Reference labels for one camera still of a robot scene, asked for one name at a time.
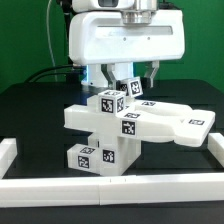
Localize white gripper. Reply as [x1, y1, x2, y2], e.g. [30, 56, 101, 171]
[69, 10, 185, 90]

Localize white tagged cube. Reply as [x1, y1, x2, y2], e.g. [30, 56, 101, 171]
[98, 90, 126, 115]
[120, 77, 143, 98]

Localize white chair back frame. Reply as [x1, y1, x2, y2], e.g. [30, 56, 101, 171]
[64, 95, 215, 147]

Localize white chair seat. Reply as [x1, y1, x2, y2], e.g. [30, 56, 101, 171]
[88, 133, 141, 176]

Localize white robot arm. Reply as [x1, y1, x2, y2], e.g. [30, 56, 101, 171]
[69, 0, 185, 89]

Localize black cables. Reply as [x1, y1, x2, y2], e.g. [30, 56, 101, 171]
[22, 63, 87, 84]

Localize white cable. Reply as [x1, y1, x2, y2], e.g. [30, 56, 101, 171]
[45, 0, 58, 83]

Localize white U-shaped fence wall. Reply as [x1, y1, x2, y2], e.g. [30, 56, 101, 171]
[0, 138, 224, 208]

